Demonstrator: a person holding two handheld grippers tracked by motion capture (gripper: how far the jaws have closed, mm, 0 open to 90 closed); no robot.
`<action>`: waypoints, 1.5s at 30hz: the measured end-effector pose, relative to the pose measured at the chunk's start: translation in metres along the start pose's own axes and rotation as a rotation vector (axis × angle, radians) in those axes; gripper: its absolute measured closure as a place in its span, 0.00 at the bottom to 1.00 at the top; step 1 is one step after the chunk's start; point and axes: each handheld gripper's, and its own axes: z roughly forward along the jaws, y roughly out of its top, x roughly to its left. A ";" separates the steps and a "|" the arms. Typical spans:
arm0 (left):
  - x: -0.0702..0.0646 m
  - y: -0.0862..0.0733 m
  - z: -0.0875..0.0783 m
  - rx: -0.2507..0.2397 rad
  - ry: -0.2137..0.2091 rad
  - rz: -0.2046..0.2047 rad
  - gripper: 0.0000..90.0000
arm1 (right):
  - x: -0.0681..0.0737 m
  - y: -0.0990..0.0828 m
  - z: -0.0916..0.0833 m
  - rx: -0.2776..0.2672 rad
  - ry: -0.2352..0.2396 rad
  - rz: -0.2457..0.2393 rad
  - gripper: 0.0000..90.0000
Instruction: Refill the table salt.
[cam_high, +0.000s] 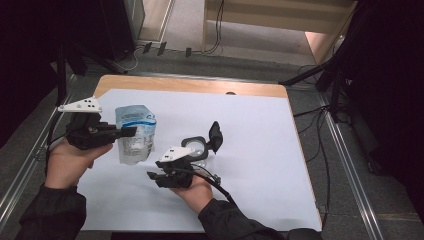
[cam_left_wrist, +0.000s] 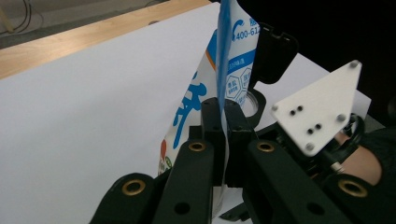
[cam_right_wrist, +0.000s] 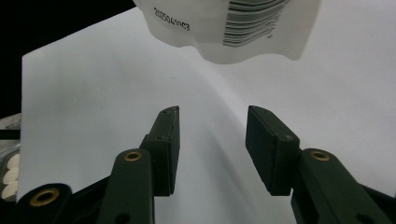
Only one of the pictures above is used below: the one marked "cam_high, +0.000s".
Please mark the white paper sheet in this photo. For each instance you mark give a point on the white paper sheet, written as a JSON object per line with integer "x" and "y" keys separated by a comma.
{"x": 240, "y": 133}

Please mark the clear container with black lid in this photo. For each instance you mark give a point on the clear container with black lid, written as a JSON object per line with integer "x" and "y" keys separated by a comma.
{"x": 216, "y": 135}

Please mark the grey cabinet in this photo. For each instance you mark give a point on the grey cabinet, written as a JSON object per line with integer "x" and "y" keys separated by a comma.
{"x": 135, "y": 16}

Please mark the person's left hand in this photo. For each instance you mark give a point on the person's left hand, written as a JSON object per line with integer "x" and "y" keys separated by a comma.
{"x": 66, "y": 166}

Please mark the clear blue refill pouch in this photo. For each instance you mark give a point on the clear blue refill pouch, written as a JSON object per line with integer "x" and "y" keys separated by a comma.
{"x": 136, "y": 150}

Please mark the metal floor rail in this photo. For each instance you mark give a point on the metal floor rail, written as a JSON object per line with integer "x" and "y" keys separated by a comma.
{"x": 353, "y": 173}
{"x": 30, "y": 160}

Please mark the dark curtain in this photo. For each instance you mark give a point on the dark curtain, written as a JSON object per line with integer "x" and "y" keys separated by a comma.
{"x": 30, "y": 40}
{"x": 390, "y": 83}

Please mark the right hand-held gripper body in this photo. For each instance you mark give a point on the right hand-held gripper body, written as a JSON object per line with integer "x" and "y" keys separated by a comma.
{"x": 176, "y": 173}

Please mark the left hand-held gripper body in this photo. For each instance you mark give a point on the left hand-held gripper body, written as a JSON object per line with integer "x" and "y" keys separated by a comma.
{"x": 88, "y": 133}

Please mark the light wooden frame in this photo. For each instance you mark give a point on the light wooden frame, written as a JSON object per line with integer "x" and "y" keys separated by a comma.
{"x": 266, "y": 16}

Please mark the dark table grommet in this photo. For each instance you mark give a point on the dark table grommet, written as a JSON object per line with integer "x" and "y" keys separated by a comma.
{"x": 230, "y": 93}

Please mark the person's right hand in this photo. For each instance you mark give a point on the person's right hand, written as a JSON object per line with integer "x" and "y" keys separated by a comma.
{"x": 198, "y": 195}

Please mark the black tripod stand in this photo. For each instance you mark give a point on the black tripod stand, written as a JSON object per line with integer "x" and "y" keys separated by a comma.
{"x": 335, "y": 86}
{"x": 61, "y": 80}

